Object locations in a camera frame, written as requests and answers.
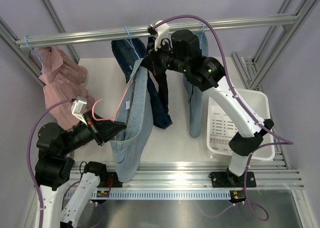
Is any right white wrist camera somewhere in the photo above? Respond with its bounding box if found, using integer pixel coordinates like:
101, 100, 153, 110
147, 20, 170, 51

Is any blue hanger of pink dress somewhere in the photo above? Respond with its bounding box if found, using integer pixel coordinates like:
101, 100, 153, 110
23, 35, 51, 74

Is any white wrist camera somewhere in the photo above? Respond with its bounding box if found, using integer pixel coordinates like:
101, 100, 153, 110
147, 20, 170, 51
71, 96, 88, 125

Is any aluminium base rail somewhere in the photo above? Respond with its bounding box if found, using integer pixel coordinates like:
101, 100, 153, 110
63, 162, 305, 190

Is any white plastic basket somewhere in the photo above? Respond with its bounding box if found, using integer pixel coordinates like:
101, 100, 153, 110
205, 89, 270, 157

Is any aluminium hanging rail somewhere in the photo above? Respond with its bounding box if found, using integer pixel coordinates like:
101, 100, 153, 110
15, 13, 298, 49

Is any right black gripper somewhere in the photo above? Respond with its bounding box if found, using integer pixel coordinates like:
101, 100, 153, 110
141, 37, 190, 75

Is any aluminium frame right post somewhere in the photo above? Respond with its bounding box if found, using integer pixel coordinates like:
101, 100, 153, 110
231, 0, 320, 90

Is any light blue denim skirt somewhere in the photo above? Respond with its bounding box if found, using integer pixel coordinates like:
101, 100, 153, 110
110, 59, 153, 183

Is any pink wire hanger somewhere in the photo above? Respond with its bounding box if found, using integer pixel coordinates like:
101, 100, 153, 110
91, 80, 133, 121

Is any pink ruffled dress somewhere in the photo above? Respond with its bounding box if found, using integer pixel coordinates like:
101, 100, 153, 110
37, 46, 96, 133

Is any light blue wire hanger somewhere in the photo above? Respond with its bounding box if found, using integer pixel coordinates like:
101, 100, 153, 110
124, 26, 140, 59

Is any black garment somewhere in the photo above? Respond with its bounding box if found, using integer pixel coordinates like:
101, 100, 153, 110
146, 36, 169, 114

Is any aluminium frame left post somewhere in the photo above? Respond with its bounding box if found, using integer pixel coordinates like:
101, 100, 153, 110
0, 0, 66, 87

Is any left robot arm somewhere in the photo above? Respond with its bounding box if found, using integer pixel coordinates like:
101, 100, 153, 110
35, 112, 127, 228

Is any pale blue denim garment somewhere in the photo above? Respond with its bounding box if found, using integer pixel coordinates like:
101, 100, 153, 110
183, 32, 209, 138

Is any dark blue denim skirt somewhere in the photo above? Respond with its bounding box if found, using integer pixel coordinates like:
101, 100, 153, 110
111, 38, 173, 130

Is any white slotted cable duct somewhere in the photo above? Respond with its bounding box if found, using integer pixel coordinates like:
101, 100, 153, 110
90, 190, 231, 200

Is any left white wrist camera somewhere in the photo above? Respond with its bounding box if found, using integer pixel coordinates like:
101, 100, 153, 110
71, 96, 88, 125

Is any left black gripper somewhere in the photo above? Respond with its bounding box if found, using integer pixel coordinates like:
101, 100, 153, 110
60, 110, 127, 155

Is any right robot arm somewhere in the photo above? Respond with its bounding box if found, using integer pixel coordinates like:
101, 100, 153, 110
141, 29, 274, 187

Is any aluminium frame post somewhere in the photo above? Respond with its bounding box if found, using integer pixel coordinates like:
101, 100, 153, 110
231, 0, 320, 90
0, 0, 66, 87

